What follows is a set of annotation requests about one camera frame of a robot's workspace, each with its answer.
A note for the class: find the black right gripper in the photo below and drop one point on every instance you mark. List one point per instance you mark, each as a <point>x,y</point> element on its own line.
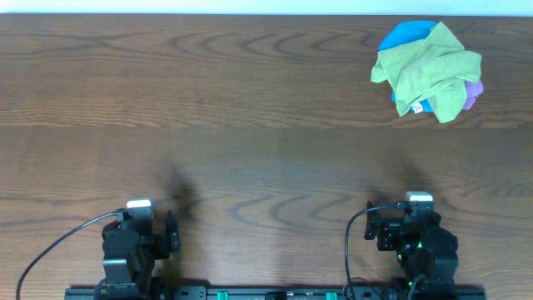
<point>389,231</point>

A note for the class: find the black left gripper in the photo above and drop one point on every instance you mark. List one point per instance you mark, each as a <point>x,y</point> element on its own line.
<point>171,232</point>

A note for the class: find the light green microfiber cloth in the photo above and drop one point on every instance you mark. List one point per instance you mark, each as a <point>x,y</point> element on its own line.
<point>434,68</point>

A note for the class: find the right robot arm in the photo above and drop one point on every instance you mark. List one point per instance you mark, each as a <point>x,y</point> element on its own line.
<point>426,252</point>

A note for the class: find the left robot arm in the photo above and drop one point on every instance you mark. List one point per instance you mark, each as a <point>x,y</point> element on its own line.
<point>128,280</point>

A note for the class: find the purple cloth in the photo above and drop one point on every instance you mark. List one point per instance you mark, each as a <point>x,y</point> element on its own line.
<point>473,91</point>

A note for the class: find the blue cloth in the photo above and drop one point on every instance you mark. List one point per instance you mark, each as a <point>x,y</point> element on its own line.
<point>409,32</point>

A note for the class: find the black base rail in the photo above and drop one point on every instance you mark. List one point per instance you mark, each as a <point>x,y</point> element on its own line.
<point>287,293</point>

